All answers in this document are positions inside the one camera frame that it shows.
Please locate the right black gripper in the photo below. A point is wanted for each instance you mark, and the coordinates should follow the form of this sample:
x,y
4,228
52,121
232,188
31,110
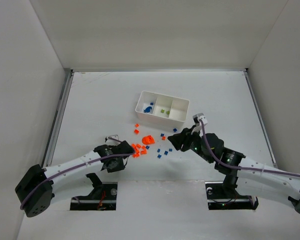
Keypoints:
x,y
179,139

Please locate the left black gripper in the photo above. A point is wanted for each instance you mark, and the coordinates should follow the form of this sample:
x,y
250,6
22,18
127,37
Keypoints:
x,y
125,149

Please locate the large blue arch lego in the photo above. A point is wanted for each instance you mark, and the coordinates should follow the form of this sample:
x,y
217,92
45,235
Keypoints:
x,y
148,109

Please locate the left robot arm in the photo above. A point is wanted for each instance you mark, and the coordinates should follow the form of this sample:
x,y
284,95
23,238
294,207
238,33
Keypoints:
x,y
42,186

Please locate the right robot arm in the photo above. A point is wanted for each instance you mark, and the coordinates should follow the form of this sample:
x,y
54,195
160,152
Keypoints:
x,y
244,178

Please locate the large orange round lego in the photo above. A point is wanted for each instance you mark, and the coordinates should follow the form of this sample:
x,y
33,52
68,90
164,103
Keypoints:
x,y
148,140

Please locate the white three-compartment container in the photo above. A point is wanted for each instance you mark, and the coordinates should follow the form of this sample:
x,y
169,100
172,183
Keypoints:
x,y
178,108

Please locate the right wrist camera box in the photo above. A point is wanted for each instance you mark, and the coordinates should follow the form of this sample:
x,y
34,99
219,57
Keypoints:
x,y
199,119

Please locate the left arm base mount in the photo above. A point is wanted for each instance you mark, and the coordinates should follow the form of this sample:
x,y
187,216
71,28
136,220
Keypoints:
x,y
103,196

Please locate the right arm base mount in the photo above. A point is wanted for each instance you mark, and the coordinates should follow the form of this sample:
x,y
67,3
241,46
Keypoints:
x,y
222,195

